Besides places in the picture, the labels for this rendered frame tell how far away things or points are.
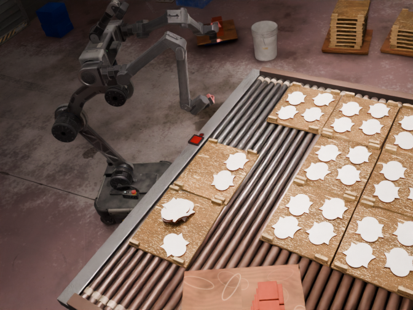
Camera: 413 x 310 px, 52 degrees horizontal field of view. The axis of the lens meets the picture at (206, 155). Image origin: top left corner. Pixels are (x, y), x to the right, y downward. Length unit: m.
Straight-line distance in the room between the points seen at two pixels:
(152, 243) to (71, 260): 1.44
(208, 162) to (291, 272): 0.92
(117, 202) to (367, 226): 1.97
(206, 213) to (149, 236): 0.32
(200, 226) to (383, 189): 0.95
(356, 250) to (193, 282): 0.75
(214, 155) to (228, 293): 0.96
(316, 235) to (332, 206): 0.20
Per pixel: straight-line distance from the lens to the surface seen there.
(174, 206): 2.24
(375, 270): 2.07
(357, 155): 2.50
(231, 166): 2.45
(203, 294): 1.88
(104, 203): 3.48
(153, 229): 2.26
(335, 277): 2.04
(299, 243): 2.11
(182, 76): 2.41
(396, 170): 2.46
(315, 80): 3.05
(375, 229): 2.18
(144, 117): 4.57
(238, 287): 1.88
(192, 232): 2.20
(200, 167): 2.49
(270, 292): 1.56
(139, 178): 3.52
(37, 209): 4.07
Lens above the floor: 2.67
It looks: 43 degrees down
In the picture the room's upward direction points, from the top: 12 degrees counter-clockwise
